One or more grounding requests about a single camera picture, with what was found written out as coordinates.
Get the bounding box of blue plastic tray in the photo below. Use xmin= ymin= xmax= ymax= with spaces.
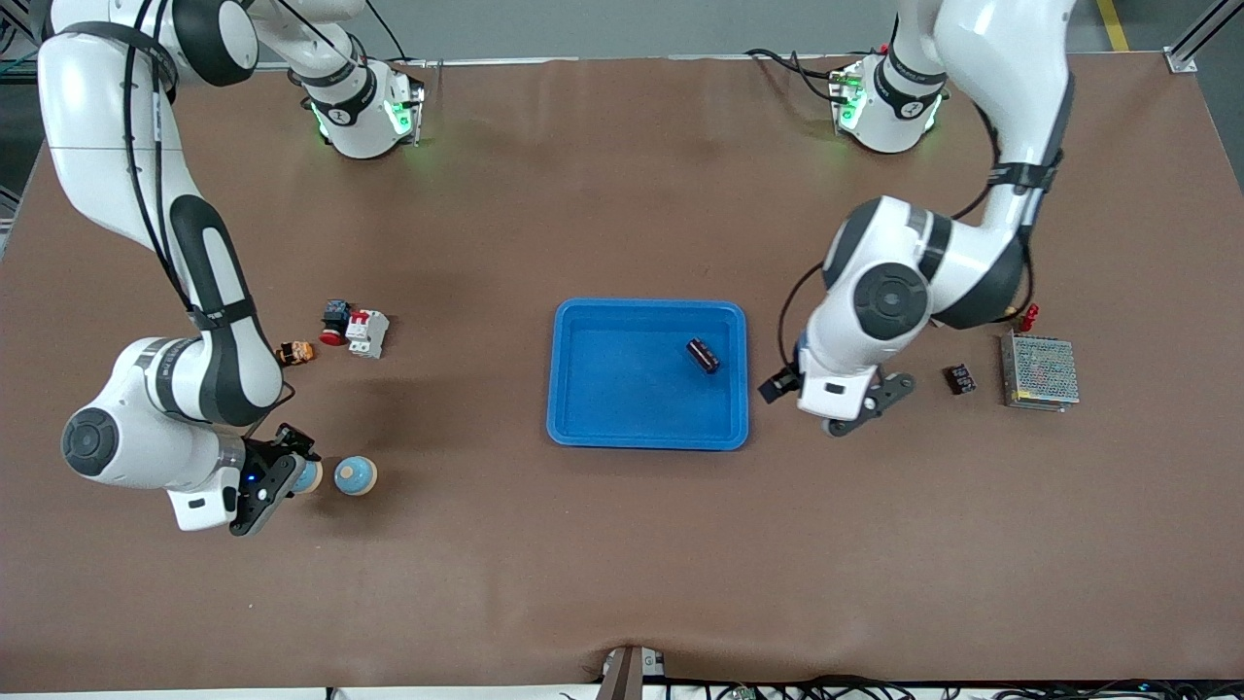
xmin=546 ymin=298 xmax=749 ymax=451

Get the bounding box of white red circuit breaker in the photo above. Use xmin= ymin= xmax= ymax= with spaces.
xmin=346 ymin=309 xmax=391 ymax=361

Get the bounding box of metal mesh power supply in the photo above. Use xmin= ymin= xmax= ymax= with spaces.
xmin=1000 ymin=330 xmax=1081 ymax=414

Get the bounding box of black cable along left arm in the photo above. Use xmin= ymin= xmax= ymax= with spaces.
xmin=776 ymin=97 xmax=1036 ymax=380

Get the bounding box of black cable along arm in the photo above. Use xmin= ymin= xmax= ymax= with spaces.
xmin=776 ymin=97 xmax=1036 ymax=380
xmin=121 ymin=0 xmax=297 ymax=434

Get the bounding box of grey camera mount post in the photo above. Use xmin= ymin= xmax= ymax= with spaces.
xmin=595 ymin=645 xmax=670 ymax=700

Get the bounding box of black cable along right arm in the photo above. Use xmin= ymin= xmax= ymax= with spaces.
xmin=121 ymin=0 xmax=297 ymax=434

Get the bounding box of black cable at left arm base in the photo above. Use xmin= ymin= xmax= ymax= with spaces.
xmin=746 ymin=47 xmax=847 ymax=103

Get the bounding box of black cable at arm base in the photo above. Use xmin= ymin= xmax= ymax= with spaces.
xmin=364 ymin=0 xmax=411 ymax=63
xmin=746 ymin=47 xmax=847 ymax=103

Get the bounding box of black cable at right arm base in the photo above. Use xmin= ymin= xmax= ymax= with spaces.
xmin=364 ymin=0 xmax=411 ymax=63

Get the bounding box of aluminium frame profile with bracket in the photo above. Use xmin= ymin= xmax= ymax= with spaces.
xmin=1169 ymin=0 xmax=1244 ymax=76

